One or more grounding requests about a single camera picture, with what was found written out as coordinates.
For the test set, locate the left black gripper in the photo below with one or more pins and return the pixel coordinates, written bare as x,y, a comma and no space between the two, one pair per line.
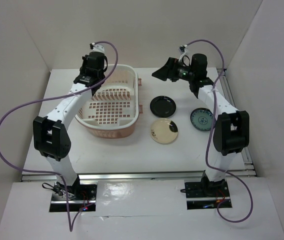
83,63

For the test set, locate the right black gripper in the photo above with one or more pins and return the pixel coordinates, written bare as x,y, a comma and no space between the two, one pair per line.
168,70

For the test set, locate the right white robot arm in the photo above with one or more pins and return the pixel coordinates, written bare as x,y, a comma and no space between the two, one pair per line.
229,129

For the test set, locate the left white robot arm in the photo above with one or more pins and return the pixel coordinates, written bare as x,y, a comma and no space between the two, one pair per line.
50,133

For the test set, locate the white pink dish rack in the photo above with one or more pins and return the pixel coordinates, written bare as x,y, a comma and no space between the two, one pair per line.
114,109

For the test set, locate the blue patterned plate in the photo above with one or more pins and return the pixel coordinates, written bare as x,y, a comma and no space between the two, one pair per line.
202,118

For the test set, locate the beige plate with black mark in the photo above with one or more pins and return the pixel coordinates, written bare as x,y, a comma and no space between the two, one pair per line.
164,131

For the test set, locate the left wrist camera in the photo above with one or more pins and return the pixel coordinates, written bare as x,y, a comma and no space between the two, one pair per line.
97,48

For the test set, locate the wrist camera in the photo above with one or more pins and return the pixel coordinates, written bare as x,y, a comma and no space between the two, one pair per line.
97,48
183,49

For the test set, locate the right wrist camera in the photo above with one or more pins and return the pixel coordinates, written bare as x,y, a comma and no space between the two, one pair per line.
183,49

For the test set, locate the aluminium rail frame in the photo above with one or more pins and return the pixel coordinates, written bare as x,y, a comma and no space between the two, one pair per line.
138,156

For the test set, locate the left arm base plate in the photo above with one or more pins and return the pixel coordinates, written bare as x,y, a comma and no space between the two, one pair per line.
85,198

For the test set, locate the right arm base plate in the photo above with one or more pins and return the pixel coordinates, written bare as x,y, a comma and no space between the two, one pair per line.
197,198

